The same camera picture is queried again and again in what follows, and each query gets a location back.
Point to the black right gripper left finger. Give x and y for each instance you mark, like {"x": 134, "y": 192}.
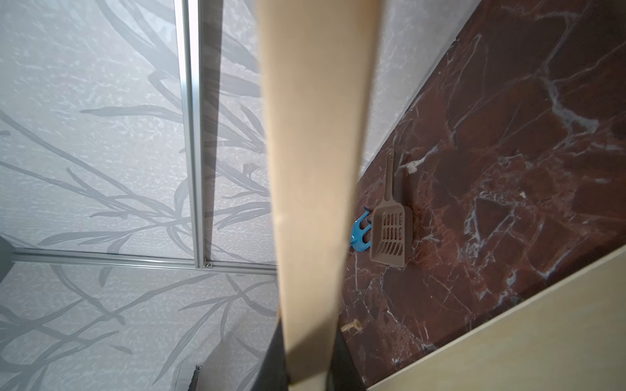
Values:
{"x": 273, "y": 375}

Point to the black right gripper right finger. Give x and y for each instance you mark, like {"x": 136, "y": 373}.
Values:
{"x": 343, "y": 373}

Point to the blue garden fork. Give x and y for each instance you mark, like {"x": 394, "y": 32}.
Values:
{"x": 358, "y": 234}

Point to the brown slotted scoop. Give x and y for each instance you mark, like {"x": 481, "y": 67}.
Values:
{"x": 389, "y": 224}

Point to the aluminium frame rails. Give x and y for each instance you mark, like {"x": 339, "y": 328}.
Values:
{"x": 132, "y": 135}

